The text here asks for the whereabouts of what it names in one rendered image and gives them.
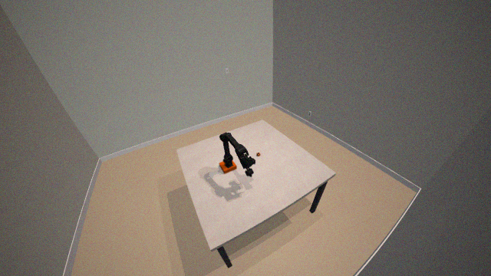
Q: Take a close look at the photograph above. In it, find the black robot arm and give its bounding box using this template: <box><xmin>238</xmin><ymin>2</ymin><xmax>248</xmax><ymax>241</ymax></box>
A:
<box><xmin>219</xmin><ymin>133</ymin><xmax>255</xmax><ymax>169</ymax></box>

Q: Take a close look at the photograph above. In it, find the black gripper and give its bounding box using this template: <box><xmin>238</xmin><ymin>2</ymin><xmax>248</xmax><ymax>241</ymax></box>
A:
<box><xmin>241</xmin><ymin>163</ymin><xmax>254</xmax><ymax>176</ymax></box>

